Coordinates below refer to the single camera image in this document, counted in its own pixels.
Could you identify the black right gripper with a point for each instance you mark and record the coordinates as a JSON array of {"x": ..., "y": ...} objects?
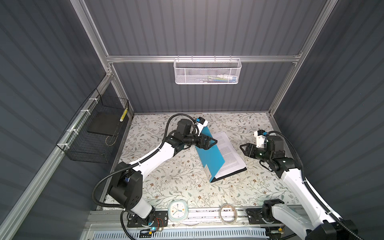
[{"x": 250, "y": 148}]

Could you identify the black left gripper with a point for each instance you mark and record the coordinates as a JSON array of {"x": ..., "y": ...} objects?
[{"x": 206, "y": 145}]

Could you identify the blue folder with black inside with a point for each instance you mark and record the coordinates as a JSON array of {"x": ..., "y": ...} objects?
[{"x": 211, "y": 159}]

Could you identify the white printed paper files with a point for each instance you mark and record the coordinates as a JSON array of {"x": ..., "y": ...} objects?
[{"x": 234, "y": 163}]

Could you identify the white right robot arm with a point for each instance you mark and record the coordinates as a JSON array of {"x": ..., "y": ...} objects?
[{"x": 324, "y": 223}]

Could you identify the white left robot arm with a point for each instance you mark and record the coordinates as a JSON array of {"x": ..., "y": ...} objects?
[{"x": 126, "y": 185}]

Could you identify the white square clock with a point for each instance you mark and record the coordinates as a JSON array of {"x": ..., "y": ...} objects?
[{"x": 178, "y": 210}]

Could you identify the yellow marker pen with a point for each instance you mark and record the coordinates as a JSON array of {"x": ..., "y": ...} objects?
[{"x": 124, "y": 114}]

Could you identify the black foam pad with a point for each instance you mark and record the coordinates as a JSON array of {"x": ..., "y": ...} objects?
[{"x": 105, "y": 124}]

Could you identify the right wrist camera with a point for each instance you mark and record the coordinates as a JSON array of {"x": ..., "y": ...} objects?
[{"x": 260, "y": 136}]

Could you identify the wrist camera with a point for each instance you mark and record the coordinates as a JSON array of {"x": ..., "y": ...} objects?
[
  {"x": 201, "y": 122},
  {"x": 260, "y": 136}
]

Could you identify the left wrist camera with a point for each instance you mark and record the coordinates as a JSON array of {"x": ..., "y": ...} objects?
[{"x": 201, "y": 122}]

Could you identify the white wire mesh basket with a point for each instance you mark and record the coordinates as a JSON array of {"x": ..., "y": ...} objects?
[{"x": 207, "y": 71}]

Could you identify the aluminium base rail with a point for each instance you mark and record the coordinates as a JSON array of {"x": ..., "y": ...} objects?
[{"x": 196, "y": 217}]

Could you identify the white ventilated cable duct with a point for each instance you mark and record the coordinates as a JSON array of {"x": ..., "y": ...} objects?
[{"x": 246, "y": 233}]

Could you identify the black wire basket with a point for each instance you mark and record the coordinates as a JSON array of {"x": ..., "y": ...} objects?
[{"x": 79, "y": 145}]

